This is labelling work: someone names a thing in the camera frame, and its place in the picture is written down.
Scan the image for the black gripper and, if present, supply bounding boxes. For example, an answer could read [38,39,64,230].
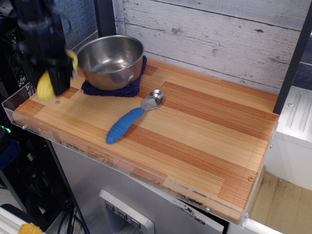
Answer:
[17,16,73,96]

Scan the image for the yellow plastic corn cob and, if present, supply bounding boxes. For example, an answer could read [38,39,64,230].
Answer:
[37,50,78,100]

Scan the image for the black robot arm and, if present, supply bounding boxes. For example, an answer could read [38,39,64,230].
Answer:
[11,0,74,96]

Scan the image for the black plastic crate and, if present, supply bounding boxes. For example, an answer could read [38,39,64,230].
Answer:
[4,29,29,88]

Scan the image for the blue fabric panel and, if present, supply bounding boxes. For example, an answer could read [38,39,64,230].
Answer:
[53,0,98,50]

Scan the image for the stainless steel bowl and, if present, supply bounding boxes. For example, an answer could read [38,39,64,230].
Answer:
[77,35,144,91]

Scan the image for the dark purple knitted cloth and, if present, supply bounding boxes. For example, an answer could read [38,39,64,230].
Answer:
[81,55,147,98]

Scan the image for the stainless steel toy fridge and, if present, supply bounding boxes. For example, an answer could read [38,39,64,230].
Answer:
[52,143,227,234]

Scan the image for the yellow object at bottom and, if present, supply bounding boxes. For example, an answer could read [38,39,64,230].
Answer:
[18,223,43,234]

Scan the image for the clear acrylic tray guard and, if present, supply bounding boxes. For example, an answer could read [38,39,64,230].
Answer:
[4,59,278,225]

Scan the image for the white plastic toy sink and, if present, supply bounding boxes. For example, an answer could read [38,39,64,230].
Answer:
[264,86,312,190]

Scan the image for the black vertical post left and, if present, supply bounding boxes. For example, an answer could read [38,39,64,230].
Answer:
[94,0,117,37]

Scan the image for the black vertical post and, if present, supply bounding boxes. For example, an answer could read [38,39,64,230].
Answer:
[273,1,312,114]
[94,0,117,37]

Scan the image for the blue handled metal spoon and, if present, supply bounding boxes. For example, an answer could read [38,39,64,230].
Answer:
[106,90,164,144]

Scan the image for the black vertical post right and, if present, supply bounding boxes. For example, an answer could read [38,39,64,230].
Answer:
[273,1,312,114]

